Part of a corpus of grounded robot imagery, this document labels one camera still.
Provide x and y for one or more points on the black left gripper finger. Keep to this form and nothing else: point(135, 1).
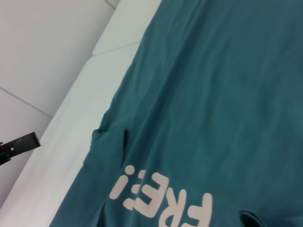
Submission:
point(23, 144)

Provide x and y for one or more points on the teal t-shirt with beige print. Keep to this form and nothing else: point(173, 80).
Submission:
point(201, 94)

